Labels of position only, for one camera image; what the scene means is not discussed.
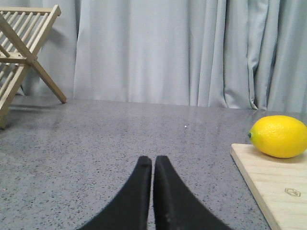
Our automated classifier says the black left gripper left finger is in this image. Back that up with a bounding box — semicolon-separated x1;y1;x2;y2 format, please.
81;156;152;230

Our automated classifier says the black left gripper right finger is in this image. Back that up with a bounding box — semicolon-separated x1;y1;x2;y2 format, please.
153;156;230;230

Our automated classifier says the light wooden cutting board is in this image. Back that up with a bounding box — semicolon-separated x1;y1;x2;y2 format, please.
231;144;307;230

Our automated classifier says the yellow lemon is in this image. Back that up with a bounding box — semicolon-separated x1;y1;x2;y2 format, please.
248;115;307;158

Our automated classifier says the grey curtain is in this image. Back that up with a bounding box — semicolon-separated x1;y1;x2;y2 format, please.
0;0;307;113

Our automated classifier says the wooden dish rack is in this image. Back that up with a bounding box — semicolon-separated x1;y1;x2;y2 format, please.
0;4;67;129

